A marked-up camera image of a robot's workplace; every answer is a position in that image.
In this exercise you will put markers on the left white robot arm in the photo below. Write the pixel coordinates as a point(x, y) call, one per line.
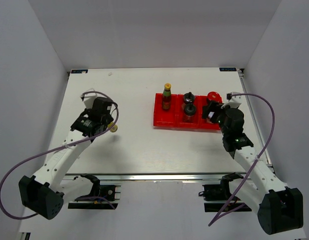
point(43, 192)

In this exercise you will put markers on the silver lid spice jar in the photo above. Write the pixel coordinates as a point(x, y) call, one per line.
point(210, 118)

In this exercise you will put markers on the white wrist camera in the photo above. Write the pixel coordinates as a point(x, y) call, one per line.
point(233, 100)
point(89, 96)

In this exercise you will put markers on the red three-compartment tray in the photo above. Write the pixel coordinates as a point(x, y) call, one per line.
point(172, 119)

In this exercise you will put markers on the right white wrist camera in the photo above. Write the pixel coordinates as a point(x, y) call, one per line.
point(233, 100)

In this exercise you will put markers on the right blue corner label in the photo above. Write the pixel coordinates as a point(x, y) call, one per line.
point(227, 69)

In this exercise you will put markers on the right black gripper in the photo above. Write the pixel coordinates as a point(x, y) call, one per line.
point(213, 106)

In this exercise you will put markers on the left blue corner label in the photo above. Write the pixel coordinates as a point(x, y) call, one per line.
point(79, 71)

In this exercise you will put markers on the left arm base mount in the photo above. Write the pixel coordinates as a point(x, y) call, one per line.
point(102, 196)

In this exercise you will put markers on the yellow cap sauce bottle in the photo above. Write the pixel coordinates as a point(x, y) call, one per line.
point(112, 127)

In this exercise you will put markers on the black cap spice grinder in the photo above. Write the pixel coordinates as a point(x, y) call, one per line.
point(188, 98)

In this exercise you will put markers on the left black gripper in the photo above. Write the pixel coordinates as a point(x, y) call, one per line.
point(109, 119)

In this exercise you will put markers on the aluminium right side rail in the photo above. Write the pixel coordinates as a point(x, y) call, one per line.
point(261, 139)

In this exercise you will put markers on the blue corner label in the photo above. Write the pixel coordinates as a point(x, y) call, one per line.
point(79, 71)
point(227, 69)

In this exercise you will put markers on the aluminium front table rail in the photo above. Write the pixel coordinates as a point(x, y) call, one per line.
point(151, 177)

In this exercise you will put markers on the red lid sauce jar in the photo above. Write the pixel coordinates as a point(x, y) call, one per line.
point(214, 96)

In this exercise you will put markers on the green neck sauce bottle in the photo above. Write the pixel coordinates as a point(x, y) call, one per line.
point(166, 97)

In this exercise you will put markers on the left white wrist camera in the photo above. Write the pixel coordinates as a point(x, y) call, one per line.
point(89, 96)

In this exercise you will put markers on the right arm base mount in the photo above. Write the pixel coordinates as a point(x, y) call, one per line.
point(216, 194)

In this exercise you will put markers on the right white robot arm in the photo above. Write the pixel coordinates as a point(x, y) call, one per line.
point(278, 207)

